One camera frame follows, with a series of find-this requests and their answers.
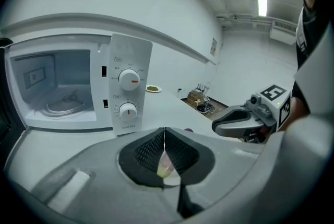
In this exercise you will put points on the wall notice sign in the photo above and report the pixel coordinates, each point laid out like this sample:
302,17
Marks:
214,46

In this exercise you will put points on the router with antennas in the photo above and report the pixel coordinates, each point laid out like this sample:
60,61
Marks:
202,88

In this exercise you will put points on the wooden crate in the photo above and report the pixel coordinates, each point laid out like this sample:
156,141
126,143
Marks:
196,96

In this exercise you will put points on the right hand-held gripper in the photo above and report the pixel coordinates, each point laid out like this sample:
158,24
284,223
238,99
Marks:
276,105

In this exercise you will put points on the white ceiling pipes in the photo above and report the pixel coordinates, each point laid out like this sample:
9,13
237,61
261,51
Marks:
242,18

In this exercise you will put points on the white microwave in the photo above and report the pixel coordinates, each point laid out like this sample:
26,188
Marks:
78,82

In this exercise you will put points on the white wall air conditioner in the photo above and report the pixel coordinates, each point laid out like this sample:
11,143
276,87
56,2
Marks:
284,31

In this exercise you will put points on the purple eggplant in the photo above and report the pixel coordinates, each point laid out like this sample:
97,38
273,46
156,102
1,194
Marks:
188,129

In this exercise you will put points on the white plate with green food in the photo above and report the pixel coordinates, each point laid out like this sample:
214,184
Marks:
154,89

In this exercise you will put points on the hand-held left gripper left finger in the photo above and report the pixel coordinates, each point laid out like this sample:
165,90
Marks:
86,191

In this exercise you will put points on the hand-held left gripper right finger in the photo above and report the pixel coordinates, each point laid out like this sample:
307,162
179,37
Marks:
229,165

